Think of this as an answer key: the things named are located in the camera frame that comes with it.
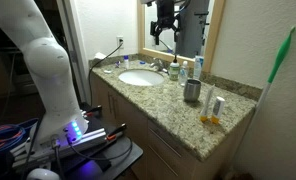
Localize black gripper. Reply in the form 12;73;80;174
150;0;182;43

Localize clear plastic bottle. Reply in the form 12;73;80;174
178;60;190;87

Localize chrome faucet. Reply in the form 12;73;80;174
150;57;169;74

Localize green soap pump bottle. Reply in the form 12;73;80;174
168;54;181;82

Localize white blue toothpaste tube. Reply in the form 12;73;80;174
192;55;205;80

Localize wooden framed mirror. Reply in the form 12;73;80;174
136;0;226;73

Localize white sink basin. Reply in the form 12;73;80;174
117;68;165;87

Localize steel cup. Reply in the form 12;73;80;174
183;78;202;103

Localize white paper cards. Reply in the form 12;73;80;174
93;51;108;61

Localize tall white tube orange cap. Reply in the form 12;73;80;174
200;83;216;123

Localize short white tube orange cap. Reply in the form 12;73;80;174
210;96;226;125

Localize wooden vanity cabinet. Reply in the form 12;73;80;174
89;71;256;180

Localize orange black clamp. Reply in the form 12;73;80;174
106;123;127;141
82;104;103;118

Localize black robot cart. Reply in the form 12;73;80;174
47;103;144;180

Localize white round object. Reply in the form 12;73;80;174
26;168;61;180

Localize white wall outlet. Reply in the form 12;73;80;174
116;35;125;50

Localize black power cable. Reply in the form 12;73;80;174
87;39;125;108

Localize white door frame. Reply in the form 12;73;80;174
56;0;92;104

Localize metal drawer handle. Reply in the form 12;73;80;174
148;128;183;158
147;144;181;178

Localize green handled mop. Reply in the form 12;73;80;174
253;25;296;116

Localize aluminium robot mount rails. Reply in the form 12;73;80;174
9;128;107;171

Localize black base cable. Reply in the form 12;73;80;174
66;136;134;163

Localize blue orange cable coil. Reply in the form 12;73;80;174
0;118;39;158

